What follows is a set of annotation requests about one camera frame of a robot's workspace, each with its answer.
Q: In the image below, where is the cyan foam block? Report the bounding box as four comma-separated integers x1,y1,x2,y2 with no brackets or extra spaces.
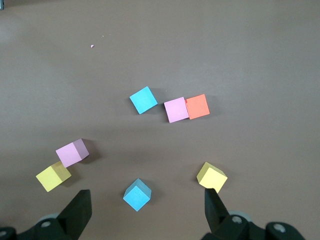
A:
129,86,159,115
122,177,152,212

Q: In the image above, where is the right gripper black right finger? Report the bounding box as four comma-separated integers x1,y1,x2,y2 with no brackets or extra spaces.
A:
201,187,307,240

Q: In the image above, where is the pink foam block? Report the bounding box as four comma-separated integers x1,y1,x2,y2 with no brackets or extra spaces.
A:
55,138,90,168
163,96,190,124

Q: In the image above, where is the orange foam block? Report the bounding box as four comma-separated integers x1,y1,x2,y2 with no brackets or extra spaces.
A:
184,93,210,120

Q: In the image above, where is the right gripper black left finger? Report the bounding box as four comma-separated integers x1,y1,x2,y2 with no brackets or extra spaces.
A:
0,189,92,240

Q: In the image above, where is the yellow foam block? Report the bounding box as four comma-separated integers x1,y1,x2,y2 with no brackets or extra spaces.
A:
35,161,72,193
196,161,228,194

